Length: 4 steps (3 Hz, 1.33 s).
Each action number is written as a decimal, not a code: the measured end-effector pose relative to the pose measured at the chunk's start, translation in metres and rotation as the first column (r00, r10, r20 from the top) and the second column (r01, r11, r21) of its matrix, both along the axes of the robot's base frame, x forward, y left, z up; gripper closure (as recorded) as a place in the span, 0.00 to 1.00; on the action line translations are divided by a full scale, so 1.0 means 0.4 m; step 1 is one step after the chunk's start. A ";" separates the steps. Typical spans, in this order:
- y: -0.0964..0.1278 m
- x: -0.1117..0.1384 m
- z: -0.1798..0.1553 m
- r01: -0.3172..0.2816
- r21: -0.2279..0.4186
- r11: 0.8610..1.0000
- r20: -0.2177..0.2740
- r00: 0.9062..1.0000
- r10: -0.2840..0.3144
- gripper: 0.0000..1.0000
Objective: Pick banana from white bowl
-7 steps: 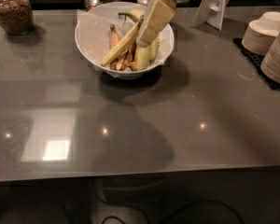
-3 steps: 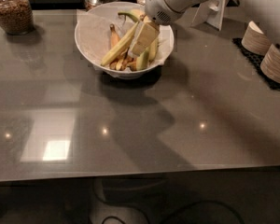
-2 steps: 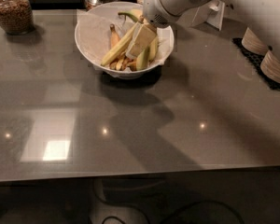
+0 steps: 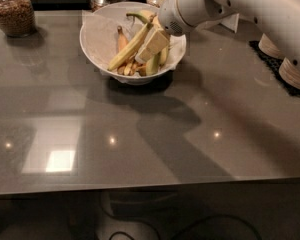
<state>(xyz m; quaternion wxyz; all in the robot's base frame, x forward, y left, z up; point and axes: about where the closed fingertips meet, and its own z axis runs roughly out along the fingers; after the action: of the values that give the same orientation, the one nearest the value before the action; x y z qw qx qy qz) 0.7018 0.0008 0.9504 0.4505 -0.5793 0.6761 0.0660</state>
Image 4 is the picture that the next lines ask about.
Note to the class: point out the bunch of small bananas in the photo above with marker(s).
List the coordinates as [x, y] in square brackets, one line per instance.
[130, 66]

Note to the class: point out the white bowl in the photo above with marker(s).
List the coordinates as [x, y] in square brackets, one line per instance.
[98, 52]

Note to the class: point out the lower stack of paper bowls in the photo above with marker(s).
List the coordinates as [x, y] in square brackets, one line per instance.
[289, 73]

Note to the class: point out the black rubber mat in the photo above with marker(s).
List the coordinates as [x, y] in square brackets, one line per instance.
[273, 65]

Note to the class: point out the small brown banana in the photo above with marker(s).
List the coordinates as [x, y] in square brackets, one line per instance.
[122, 39]

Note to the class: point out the stack of paper bowls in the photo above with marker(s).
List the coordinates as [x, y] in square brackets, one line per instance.
[269, 48]
[289, 73]

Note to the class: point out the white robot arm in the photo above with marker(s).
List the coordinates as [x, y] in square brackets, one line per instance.
[279, 20]

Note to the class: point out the upper stack of paper bowls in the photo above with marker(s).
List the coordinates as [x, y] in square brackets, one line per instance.
[269, 48]

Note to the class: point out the white folded card stand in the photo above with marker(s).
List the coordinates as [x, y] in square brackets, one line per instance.
[230, 22]

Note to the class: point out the long yellow banana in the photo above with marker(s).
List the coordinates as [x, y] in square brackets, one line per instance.
[131, 48]

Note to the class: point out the white paper bowl liner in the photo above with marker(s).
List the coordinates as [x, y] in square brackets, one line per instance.
[98, 37]

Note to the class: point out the green-tipped yellow banana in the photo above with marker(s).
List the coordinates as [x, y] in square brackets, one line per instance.
[159, 59]

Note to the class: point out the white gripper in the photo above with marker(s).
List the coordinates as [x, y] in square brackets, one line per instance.
[169, 16]

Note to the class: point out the left glass jar of grains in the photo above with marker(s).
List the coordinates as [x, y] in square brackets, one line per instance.
[17, 18]

